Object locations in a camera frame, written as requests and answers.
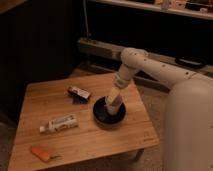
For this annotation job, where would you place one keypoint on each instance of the black handle on ledge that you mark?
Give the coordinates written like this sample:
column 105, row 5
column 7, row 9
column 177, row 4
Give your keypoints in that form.
column 193, row 65

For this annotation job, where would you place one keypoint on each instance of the black round bowl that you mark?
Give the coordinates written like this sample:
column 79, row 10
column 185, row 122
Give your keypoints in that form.
column 102, row 115

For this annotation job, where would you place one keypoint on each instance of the upper shelf with items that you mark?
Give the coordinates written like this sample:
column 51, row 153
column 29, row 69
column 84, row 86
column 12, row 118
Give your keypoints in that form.
column 164, row 8

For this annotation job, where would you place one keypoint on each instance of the wooden table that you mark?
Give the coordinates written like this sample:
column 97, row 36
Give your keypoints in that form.
column 48, row 100

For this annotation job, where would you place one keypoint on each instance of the dark snack packet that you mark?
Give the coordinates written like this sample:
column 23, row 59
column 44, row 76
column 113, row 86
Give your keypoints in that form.
column 79, row 95

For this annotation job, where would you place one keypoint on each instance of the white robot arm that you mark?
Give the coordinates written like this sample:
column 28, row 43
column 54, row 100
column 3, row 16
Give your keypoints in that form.
column 188, row 124

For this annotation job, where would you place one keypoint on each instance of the orange pepper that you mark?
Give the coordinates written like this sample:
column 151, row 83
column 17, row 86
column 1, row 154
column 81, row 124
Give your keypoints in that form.
column 42, row 154

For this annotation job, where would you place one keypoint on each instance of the vertical metal pole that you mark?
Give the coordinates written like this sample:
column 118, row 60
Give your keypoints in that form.
column 86, row 19

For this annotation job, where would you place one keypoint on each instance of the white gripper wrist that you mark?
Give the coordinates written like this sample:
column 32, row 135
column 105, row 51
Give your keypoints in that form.
column 114, row 97

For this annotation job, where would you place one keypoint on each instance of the grey metal ledge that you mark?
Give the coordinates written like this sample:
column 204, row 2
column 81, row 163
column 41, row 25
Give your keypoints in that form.
column 113, row 50

